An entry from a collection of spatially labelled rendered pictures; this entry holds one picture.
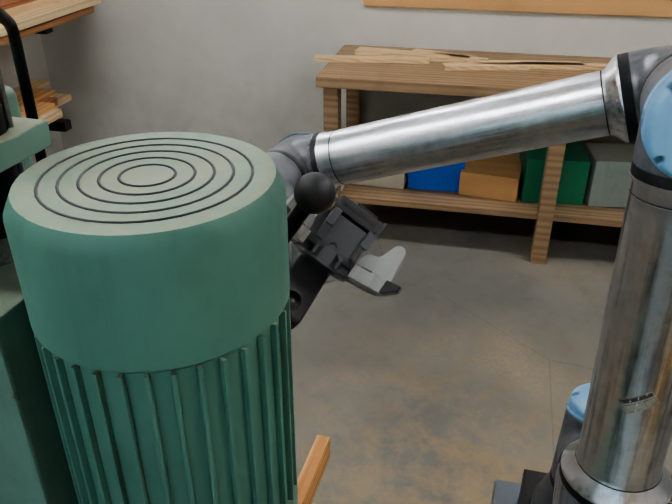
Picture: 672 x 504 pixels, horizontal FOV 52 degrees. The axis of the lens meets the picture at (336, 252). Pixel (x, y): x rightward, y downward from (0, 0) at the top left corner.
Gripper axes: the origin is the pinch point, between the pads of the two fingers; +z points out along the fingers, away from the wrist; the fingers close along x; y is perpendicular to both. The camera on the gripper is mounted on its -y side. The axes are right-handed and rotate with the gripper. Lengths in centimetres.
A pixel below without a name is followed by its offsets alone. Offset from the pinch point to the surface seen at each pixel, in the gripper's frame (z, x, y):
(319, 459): -30.9, 17.6, -21.4
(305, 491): -26.4, 17.5, -25.3
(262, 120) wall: -323, -55, 78
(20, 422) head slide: 16.1, -12.3, -25.2
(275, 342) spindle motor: 21.3, -1.3, -10.1
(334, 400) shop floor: -179, 44, -20
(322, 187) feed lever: 13.1, -4.9, 1.9
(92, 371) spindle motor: 24.2, -9.5, -17.9
